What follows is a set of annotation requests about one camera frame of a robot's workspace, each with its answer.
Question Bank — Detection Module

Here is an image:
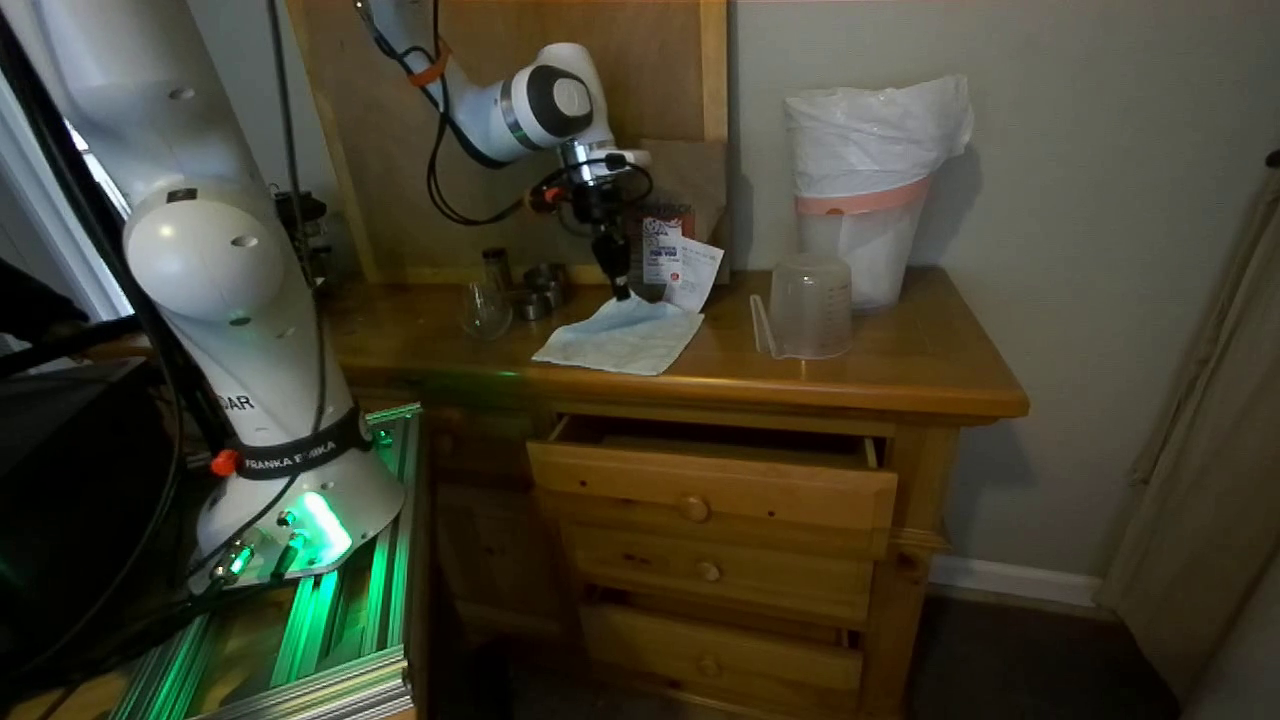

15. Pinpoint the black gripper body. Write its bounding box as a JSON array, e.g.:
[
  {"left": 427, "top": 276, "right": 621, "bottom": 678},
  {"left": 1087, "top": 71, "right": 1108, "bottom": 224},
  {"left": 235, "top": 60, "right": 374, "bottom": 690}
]
[{"left": 561, "top": 139, "right": 659, "bottom": 249}]

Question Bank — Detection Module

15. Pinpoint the light blue cloth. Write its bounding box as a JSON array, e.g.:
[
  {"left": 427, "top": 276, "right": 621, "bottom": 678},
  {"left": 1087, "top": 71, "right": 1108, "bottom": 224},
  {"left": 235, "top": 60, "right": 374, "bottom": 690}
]
[{"left": 527, "top": 294, "right": 710, "bottom": 380}]

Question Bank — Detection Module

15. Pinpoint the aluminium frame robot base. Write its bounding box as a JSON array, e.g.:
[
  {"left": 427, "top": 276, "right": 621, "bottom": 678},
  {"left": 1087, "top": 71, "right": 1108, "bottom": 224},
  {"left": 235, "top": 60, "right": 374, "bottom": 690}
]
[{"left": 102, "top": 402, "right": 427, "bottom": 720}]

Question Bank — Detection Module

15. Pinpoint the white blue paper packet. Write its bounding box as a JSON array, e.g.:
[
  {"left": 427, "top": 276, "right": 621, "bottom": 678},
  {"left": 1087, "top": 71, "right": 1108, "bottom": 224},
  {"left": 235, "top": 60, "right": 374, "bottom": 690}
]
[{"left": 641, "top": 216, "right": 728, "bottom": 316}]

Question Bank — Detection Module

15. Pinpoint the clear stemless glass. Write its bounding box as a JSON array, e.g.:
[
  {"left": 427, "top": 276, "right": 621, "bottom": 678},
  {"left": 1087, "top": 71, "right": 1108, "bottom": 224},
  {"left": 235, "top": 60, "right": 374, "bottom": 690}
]
[{"left": 459, "top": 243, "right": 520, "bottom": 342}]

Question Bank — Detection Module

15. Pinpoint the translucent plastic measuring pitcher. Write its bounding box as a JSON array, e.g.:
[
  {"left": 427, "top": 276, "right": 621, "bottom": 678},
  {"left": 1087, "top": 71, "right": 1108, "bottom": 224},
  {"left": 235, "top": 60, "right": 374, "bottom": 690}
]
[{"left": 746, "top": 251, "right": 860, "bottom": 365}]

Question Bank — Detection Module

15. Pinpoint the wooden dresser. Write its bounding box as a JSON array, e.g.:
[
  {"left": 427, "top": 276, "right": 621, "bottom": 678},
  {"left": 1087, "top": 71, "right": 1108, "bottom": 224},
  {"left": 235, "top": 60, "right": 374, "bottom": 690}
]
[{"left": 318, "top": 266, "right": 1038, "bottom": 720}]

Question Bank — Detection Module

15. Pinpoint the wooden back board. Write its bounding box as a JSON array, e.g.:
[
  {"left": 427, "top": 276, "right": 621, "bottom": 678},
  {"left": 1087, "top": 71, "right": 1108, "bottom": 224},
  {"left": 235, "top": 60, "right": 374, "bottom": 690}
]
[{"left": 283, "top": 0, "right": 735, "bottom": 289}]

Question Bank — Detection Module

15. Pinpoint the open wooden drawer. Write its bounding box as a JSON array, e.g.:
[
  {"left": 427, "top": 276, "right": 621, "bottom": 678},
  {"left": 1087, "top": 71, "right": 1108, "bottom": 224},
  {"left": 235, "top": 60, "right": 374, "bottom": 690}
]
[{"left": 523, "top": 414, "right": 904, "bottom": 545}]

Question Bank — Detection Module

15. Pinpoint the trash bin with white bag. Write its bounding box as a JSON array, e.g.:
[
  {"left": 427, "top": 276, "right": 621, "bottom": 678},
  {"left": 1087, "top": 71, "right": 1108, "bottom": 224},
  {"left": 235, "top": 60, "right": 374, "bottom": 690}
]
[{"left": 781, "top": 71, "right": 982, "bottom": 316}]

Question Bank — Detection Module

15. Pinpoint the wooden drawer with knob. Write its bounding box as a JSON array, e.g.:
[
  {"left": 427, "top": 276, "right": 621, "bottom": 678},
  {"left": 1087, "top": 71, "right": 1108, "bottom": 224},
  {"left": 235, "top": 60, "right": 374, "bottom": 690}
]
[
  {"left": 556, "top": 519, "right": 881, "bottom": 629},
  {"left": 578, "top": 599, "right": 869, "bottom": 714}
]

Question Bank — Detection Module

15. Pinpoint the beige door panel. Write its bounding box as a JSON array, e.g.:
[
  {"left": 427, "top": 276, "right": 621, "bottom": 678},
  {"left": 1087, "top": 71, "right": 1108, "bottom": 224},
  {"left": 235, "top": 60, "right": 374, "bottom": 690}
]
[{"left": 1097, "top": 158, "right": 1280, "bottom": 706}]

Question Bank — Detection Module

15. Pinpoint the black equipment box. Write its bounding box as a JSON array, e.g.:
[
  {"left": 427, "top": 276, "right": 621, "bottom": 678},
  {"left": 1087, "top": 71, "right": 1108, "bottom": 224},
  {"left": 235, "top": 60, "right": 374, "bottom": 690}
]
[{"left": 0, "top": 258, "right": 195, "bottom": 706}]

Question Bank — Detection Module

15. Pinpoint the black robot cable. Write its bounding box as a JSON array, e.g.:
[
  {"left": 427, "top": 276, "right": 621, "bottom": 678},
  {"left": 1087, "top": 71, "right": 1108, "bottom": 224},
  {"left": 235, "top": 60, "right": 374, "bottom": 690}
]
[{"left": 350, "top": 0, "right": 563, "bottom": 234}]

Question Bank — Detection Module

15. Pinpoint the black camera on stand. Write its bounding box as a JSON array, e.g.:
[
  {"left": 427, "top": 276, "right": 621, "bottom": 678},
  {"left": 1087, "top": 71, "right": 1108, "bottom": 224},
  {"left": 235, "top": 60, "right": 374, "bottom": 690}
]
[{"left": 273, "top": 187, "right": 343, "bottom": 298}]

